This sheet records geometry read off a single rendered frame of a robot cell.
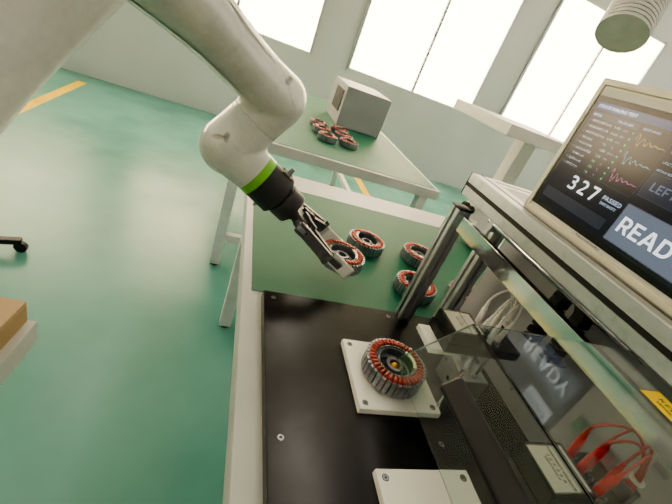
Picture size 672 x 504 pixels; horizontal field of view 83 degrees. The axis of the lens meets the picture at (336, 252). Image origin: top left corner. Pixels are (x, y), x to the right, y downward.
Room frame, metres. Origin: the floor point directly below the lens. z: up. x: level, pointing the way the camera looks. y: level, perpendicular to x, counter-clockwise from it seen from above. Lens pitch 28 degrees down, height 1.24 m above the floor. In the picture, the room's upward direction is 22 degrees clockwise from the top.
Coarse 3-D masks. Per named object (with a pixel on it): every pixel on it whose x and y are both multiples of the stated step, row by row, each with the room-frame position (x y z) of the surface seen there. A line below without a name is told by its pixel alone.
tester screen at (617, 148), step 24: (600, 120) 0.61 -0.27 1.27; (624, 120) 0.58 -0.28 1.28; (648, 120) 0.55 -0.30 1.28; (576, 144) 0.63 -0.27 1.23; (600, 144) 0.59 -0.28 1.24; (624, 144) 0.56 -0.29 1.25; (648, 144) 0.53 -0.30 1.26; (576, 168) 0.60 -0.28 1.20; (600, 168) 0.57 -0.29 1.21; (624, 168) 0.54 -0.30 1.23; (648, 168) 0.51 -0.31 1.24; (624, 192) 0.52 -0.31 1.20; (576, 216) 0.56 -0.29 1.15; (600, 240) 0.51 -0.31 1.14
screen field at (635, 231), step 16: (624, 224) 0.49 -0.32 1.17; (640, 224) 0.48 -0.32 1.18; (656, 224) 0.47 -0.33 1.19; (608, 240) 0.50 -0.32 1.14; (624, 240) 0.48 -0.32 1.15; (640, 240) 0.47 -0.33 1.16; (656, 240) 0.45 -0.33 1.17; (640, 256) 0.46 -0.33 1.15; (656, 256) 0.44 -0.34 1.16; (656, 272) 0.43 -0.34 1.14
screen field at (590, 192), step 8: (576, 176) 0.59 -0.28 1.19; (568, 184) 0.60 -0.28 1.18; (576, 184) 0.59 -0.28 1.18; (584, 184) 0.57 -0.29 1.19; (592, 184) 0.56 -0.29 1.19; (576, 192) 0.58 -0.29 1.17; (584, 192) 0.57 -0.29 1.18; (592, 192) 0.56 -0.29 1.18; (600, 192) 0.55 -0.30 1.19; (592, 200) 0.55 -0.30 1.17
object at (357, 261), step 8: (328, 240) 0.82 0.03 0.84; (336, 240) 0.84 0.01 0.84; (336, 248) 0.83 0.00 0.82; (344, 248) 0.83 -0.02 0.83; (352, 248) 0.84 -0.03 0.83; (344, 256) 0.81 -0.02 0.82; (352, 256) 0.82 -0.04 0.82; (360, 256) 0.81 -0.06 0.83; (328, 264) 0.75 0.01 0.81; (352, 264) 0.76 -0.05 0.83; (360, 264) 0.78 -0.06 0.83
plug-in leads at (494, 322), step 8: (512, 296) 0.60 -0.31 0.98; (488, 304) 0.59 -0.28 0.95; (504, 304) 0.57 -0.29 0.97; (512, 304) 0.59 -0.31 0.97; (520, 304) 0.59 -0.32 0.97; (480, 312) 0.59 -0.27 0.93; (496, 312) 0.57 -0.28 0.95; (512, 312) 0.59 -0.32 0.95; (520, 312) 0.57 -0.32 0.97; (480, 320) 0.59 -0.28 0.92; (488, 320) 0.57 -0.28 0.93; (496, 320) 0.59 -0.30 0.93; (504, 320) 0.55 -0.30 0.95; (504, 328) 0.56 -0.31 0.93
